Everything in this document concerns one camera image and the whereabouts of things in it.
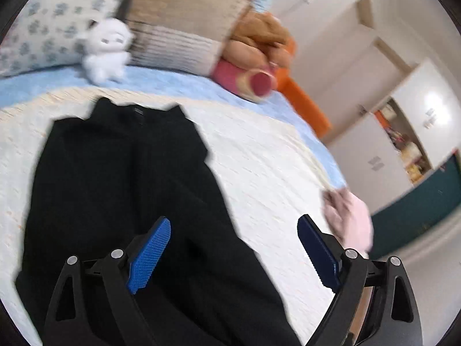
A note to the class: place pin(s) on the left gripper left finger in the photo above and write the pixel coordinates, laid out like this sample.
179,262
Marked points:
144,254

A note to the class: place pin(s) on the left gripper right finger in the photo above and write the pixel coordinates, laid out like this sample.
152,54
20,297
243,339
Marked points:
323,250

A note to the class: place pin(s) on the black sweater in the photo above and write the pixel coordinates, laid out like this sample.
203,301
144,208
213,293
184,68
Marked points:
104,180

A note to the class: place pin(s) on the pink folded garment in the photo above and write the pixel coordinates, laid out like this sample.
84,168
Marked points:
349,220

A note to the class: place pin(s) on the white floral bed blanket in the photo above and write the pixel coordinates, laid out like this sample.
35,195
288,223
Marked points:
269,176

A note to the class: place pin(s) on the white wardrobe cabinet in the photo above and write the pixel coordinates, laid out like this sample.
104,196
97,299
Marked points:
402,140

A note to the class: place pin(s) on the pink strawberry bear plush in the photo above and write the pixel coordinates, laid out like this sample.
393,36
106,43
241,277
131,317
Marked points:
254,85

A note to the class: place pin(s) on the small white plush toy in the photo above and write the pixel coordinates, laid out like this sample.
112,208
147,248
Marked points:
106,43

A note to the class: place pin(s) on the light blue bed sheet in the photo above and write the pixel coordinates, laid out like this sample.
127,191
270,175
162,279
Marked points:
25,87

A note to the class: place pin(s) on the brown teddy bear plush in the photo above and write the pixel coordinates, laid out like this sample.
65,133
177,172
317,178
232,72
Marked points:
258,41

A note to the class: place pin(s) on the beige patchwork pillow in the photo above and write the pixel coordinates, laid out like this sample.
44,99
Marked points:
183,35

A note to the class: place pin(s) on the floral white pillow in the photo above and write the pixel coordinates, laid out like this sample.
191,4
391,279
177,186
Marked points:
47,33

